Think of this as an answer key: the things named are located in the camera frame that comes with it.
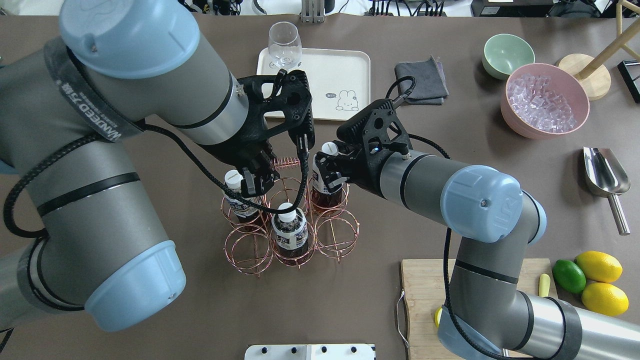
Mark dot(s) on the tea bottle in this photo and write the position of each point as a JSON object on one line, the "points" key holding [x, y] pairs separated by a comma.
{"points": [[237, 200], [325, 185], [291, 234]]}

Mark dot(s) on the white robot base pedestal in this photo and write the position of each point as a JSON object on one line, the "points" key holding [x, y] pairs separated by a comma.
{"points": [[322, 351]]}

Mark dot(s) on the wooden stand with round base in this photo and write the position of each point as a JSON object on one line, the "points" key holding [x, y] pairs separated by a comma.
{"points": [[592, 75]]}

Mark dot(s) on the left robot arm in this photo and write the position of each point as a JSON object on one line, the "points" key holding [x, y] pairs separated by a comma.
{"points": [[65, 110]]}

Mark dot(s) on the steel scoop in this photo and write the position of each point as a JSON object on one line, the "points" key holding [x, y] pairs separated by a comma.
{"points": [[607, 178]]}

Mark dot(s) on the green bowl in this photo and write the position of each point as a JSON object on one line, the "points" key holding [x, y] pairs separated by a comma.
{"points": [[504, 53]]}

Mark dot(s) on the wooden cutting board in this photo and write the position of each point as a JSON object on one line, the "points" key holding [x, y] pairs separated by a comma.
{"points": [[423, 284]]}

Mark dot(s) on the half lemon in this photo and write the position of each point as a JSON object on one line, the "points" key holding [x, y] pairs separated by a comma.
{"points": [[437, 316]]}

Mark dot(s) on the yellow lemon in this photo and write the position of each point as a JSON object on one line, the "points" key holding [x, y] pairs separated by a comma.
{"points": [[604, 298], [599, 266]]}

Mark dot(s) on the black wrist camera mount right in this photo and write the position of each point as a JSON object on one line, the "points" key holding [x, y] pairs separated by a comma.
{"points": [[376, 129]]}

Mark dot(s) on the black framed tray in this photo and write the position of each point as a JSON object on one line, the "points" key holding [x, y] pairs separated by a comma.
{"points": [[624, 67]]}

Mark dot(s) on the grey folded cloth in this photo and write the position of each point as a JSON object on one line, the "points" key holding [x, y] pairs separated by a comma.
{"points": [[430, 84]]}

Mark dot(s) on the yellow plastic knife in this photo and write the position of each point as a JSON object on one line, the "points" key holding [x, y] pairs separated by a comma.
{"points": [[544, 285]]}

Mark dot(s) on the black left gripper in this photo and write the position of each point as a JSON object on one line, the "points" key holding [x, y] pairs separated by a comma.
{"points": [[235, 153]]}

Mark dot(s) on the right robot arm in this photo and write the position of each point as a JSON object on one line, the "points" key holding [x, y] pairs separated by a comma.
{"points": [[484, 312]]}

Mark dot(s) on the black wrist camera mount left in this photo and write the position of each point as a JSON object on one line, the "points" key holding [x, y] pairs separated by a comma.
{"points": [[288, 92]]}

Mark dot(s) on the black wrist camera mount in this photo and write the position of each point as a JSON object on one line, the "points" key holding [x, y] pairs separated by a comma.
{"points": [[288, 92], [376, 129]]}

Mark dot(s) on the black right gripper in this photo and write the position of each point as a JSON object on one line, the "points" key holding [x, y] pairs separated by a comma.
{"points": [[361, 176]]}

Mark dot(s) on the green lime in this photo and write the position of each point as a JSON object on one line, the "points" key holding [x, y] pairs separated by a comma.
{"points": [[569, 276]]}

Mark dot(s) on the pink bowl with ice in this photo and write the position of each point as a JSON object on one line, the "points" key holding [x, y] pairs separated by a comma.
{"points": [[542, 101]]}

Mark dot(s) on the tea bottle front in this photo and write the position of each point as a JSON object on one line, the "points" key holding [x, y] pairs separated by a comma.
{"points": [[291, 234]]}

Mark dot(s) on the copper wire bottle basket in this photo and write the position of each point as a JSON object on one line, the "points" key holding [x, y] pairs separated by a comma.
{"points": [[314, 224]]}

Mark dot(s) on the wine glass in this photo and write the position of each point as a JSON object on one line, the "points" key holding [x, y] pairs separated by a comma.
{"points": [[285, 46]]}

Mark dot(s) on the cream rabbit tray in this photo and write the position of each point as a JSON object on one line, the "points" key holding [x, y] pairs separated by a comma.
{"points": [[340, 82]]}

